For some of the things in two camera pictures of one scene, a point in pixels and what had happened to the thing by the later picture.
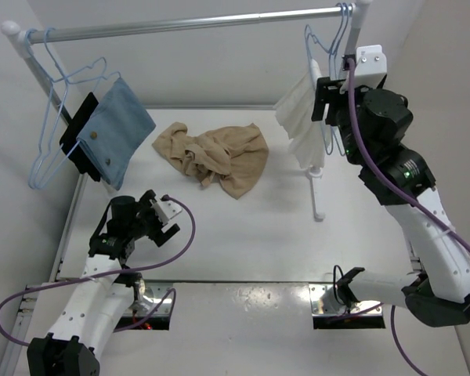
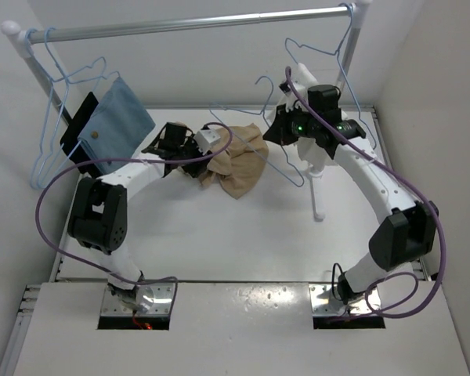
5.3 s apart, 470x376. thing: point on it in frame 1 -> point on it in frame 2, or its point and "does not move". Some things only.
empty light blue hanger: x=52 y=152 does not move
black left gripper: x=144 y=205 -> x=196 y=168
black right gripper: x=328 y=92 -> x=280 y=124
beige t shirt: x=236 y=156 does not move
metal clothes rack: x=356 y=12 does not move
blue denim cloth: x=121 y=124 does not move
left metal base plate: x=151 y=308 does not move
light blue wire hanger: x=345 y=8 -> x=271 y=128
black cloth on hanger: x=69 y=143 does not move
